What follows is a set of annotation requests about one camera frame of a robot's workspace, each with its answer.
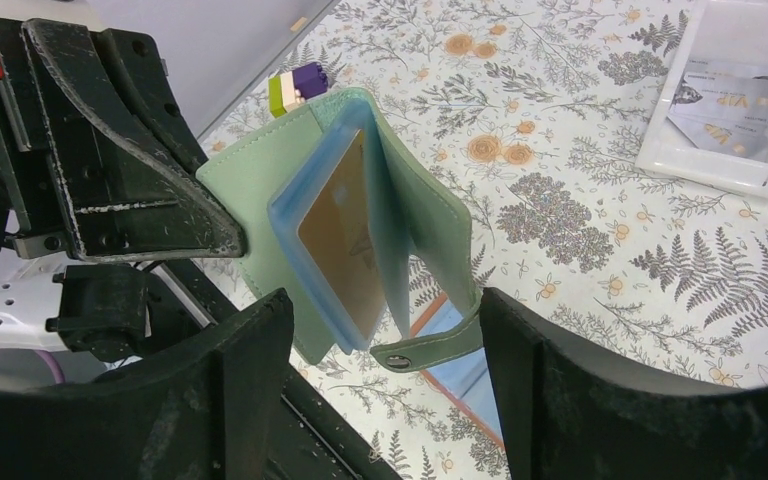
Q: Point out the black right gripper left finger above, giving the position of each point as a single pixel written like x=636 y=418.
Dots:
x=95 y=430

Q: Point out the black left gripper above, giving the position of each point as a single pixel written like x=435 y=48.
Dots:
x=96 y=159

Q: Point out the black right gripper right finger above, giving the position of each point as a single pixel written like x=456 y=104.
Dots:
x=572 y=409

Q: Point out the gold card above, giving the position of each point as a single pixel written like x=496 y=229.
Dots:
x=344 y=278

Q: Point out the white VIP credit card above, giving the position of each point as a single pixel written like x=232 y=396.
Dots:
x=736 y=99

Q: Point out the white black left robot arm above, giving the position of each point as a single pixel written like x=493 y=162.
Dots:
x=112 y=310

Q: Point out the silver credit card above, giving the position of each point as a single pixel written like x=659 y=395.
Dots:
x=721 y=136

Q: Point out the purple white green block stack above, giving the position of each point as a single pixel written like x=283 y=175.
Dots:
x=290 y=90

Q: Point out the floral tablecloth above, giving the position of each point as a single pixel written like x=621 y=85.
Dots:
x=532 y=113

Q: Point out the white two-compartment plastic bin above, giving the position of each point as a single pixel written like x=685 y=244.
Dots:
x=734 y=31

